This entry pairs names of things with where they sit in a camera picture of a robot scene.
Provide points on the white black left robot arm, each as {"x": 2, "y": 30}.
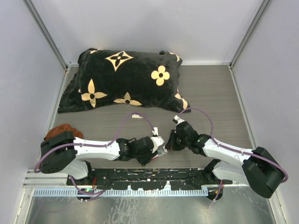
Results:
{"x": 69, "y": 155}

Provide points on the brown crumpled cloth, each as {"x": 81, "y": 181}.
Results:
{"x": 62, "y": 128}

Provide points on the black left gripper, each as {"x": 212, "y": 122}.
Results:
{"x": 152, "y": 156}

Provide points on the white slotted cable duct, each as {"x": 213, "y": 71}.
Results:
{"x": 72, "y": 192}

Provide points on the staple box tray with staples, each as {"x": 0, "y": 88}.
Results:
{"x": 161, "y": 151}

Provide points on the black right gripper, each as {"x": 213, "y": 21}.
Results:
{"x": 175, "y": 141}

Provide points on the black floral pattern pillow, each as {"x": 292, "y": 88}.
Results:
{"x": 109, "y": 77}

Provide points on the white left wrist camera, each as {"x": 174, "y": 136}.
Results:
{"x": 156, "y": 139}

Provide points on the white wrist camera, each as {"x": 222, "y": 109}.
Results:
{"x": 156, "y": 139}
{"x": 177, "y": 120}

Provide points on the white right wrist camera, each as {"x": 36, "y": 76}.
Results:
{"x": 177, "y": 120}

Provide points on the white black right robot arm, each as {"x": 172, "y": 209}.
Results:
{"x": 253, "y": 167}

